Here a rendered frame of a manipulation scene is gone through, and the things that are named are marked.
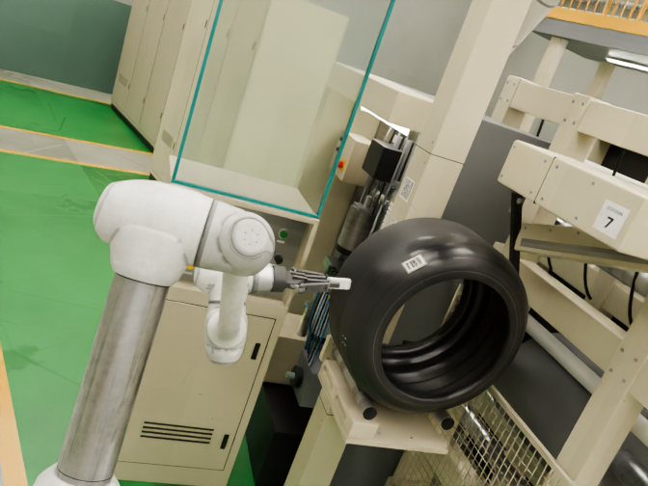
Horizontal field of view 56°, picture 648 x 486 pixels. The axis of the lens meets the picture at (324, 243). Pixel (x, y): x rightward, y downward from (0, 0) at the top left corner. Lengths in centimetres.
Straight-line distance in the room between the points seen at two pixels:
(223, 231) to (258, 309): 130
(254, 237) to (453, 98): 110
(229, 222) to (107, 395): 37
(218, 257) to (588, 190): 108
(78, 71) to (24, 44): 81
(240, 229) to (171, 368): 144
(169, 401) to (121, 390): 137
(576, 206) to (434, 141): 50
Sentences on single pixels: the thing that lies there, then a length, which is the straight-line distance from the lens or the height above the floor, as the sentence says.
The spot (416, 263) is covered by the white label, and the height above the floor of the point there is 140.
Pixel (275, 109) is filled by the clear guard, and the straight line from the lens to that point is 212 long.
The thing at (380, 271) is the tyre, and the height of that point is 134.
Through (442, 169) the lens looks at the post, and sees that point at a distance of 204.
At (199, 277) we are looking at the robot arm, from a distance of 166.
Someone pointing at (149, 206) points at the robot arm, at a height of 152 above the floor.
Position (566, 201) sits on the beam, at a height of 169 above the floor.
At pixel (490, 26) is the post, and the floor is 207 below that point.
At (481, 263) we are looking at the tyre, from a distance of 178.
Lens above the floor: 187
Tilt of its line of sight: 17 degrees down
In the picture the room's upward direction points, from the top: 20 degrees clockwise
